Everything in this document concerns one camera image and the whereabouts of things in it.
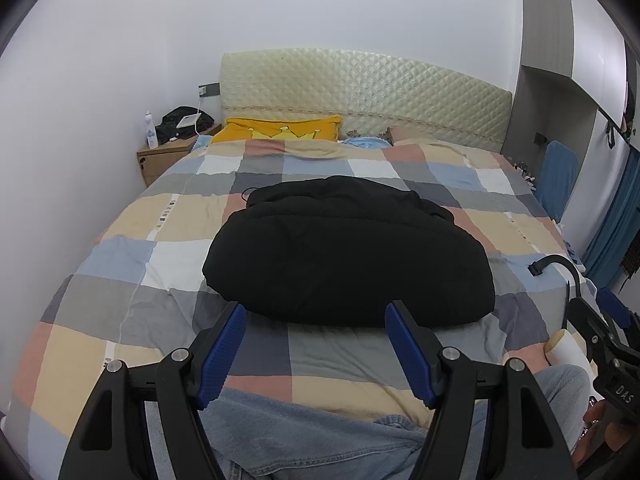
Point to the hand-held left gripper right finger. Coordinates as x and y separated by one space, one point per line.
407 347

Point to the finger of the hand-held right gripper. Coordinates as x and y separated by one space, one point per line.
612 307
590 325

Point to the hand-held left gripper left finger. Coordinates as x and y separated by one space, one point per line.
225 347

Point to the black puffer jacket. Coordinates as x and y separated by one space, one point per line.
345 255

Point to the person's right hand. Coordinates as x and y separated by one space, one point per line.
592 417

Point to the grey cloth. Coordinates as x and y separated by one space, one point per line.
562 390

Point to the blue curtain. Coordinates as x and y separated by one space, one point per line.
612 220

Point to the person's denim jeans leg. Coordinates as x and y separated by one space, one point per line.
310 440

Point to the checked bed duvet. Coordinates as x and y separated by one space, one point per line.
150 240

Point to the blue cloth on chair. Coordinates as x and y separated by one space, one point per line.
555 180

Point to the black wardrobe hook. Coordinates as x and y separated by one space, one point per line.
612 135

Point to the wooden nightstand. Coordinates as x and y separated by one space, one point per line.
160 160

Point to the light blue pillow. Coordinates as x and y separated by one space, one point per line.
365 141

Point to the grey and white wardrobe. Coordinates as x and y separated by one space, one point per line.
550 100

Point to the yellow crown pillow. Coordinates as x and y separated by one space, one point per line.
270 130

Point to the white spray bottle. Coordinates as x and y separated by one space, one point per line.
151 135

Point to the black bag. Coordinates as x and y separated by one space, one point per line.
172 125

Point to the white tablet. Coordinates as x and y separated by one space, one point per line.
187 121

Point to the cream quilted headboard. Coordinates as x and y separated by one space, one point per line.
360 95

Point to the dark wall socket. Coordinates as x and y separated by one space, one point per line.
209 90

